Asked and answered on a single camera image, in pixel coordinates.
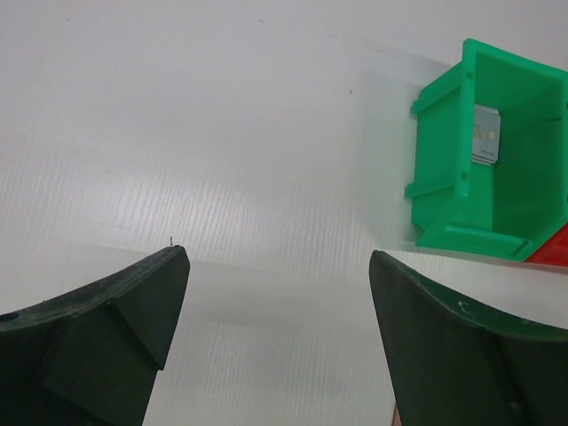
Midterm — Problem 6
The green plastic bin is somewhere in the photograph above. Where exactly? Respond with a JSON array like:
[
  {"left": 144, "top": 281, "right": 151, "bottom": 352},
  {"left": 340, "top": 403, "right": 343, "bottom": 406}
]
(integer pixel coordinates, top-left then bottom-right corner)
[{"left": 406, "top": 39, "right": 567, "bottom": 262}]

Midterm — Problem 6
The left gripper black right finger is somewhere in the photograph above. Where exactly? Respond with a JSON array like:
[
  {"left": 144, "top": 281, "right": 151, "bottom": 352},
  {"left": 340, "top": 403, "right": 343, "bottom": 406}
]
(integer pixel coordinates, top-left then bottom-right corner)
[{"left": 369, "top": 250, "right": 567, "bottom": 425}]

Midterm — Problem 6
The middle red plastic bin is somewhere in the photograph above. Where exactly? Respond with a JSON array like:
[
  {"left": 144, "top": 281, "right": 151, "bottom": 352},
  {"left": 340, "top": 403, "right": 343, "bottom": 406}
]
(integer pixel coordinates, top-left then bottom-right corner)
[{"left": 525, "top": 224, "right": 568, "bottom": 267}]

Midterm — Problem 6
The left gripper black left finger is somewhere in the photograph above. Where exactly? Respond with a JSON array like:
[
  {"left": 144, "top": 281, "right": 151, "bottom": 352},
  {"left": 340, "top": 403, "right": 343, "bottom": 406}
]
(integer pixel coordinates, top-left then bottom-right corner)
[{"left": 1, "top": 246, "right": 190, "bottom": 425}]

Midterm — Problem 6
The blue white striped card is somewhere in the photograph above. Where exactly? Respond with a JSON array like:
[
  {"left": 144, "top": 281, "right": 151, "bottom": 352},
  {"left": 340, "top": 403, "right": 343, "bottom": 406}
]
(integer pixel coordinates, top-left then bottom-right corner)
[{"left": 471, "top": 105, "right": 501, "bottom": 166}]

